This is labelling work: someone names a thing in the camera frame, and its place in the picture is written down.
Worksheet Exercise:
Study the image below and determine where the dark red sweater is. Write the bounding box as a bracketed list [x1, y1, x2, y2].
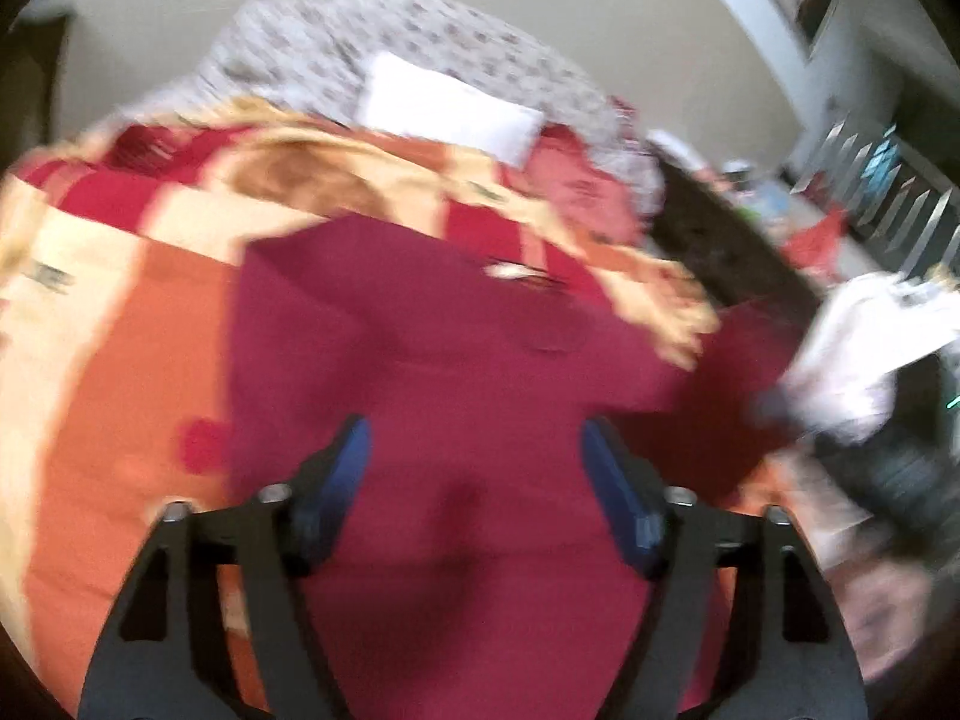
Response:
[226, 215, 796, 718]

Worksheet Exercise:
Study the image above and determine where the red plastic bag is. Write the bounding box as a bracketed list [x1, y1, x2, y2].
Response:
[779, 205, 846, 281]

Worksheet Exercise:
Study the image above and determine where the metal stair railing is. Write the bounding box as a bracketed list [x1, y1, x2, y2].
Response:
[793, 110, 958, 278]

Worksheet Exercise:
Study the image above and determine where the dark carved wooden cabinet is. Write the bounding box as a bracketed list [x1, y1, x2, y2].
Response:
[649, 148, 820, 328]

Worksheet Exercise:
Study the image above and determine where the orange red patterned blanket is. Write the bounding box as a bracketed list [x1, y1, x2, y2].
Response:
[2, 99, 718, 712]

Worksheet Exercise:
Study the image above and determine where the red heart cushion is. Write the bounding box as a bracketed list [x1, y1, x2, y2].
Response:
[521, 124, 641, 245]

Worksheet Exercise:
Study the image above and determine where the white pillow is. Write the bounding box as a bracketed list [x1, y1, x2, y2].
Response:
[356, 50, 545, 167]

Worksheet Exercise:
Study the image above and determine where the floral grey quilt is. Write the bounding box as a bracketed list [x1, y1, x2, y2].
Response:
[119, 0, 665, 220]

